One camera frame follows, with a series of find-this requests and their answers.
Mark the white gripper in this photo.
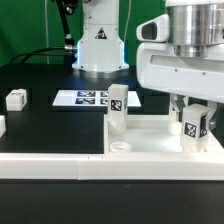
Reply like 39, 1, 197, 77
136, 14, 224, 129

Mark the white square table top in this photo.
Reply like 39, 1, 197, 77
103, 113, 224, 156

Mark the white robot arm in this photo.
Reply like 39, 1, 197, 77
73, 0, 224, 104

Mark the white marker sheet with tags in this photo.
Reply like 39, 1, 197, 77
52, 89, 142, 108

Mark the white U-shaped fence frame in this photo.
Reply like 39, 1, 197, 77
0, 116, 224, 180

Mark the black cable bundle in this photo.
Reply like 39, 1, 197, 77
8, 0, 79, 65

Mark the white thin cable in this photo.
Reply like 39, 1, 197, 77
44, 0, 50, 65

